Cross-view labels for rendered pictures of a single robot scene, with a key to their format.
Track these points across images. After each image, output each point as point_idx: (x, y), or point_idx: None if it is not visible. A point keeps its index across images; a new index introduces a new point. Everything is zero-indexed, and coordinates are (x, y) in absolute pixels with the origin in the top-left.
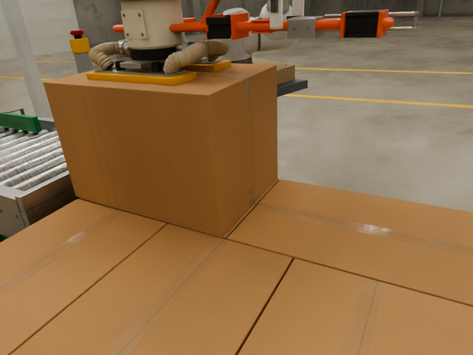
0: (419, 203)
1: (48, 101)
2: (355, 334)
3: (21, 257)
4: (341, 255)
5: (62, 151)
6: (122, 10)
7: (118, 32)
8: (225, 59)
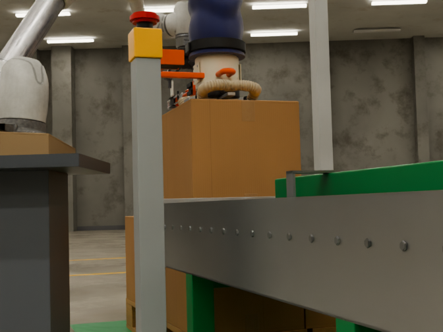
0: (131, 216)
1: (298, 118)
2: None
3: None
4: None
5: (300, 165)
6: (238, 63)
7: (233, 74)
8: (45, 121)
